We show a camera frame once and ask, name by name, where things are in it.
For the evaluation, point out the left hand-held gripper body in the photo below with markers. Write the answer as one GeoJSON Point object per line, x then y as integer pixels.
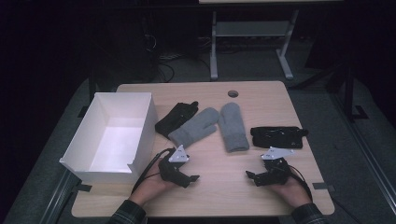
{"type": "Point", "coordinates": [174, 170]}

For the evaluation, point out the person's right hand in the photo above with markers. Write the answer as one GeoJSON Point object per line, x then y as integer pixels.
{"type": "Point", "coordinates": [292, 191]}

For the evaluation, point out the person's left hand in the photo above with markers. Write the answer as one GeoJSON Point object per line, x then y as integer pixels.
{"type": "Point", "coordinates": [152, 186]}

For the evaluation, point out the grey wool mitten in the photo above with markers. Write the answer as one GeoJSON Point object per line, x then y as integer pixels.
{"type": "Point", "coordinates": [232, 127]}
{"type": "Point", "coordinates": [194, 127]}

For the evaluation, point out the metal floor rail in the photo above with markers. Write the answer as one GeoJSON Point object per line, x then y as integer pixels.
{"type": "Point", "coordinates": [57, 199]}
{"type": "Point", "coordinates": [364, 146]}

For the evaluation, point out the black stand leg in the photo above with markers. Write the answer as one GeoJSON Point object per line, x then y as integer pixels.
{"type": "Point", "coordinates": [348, 93]}

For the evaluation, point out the grey metal table frame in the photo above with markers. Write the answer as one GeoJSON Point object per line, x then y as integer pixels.
{"type": "Point", "coordinates": [252, 29]}

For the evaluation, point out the black glove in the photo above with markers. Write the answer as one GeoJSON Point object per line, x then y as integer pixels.
{"type": "Point", "coordinates": [176, 119]}
{"type": "Point", "coordinates": [277, 137]}

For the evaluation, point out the black tape strip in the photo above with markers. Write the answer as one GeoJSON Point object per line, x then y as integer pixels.
{"type": "Point", "coordinates": [84, 188]}
{"type": "Point", "coordinates": [83, 111]}
{"type": "Point", "coordinates": [323, 187]}

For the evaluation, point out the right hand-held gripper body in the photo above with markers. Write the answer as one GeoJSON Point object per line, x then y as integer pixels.
{"type": "Point", "coordinates": [275, 169]}

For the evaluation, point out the white box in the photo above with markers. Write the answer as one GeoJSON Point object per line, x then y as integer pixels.
{"type": "Point", "coordinates": [118, 146]}

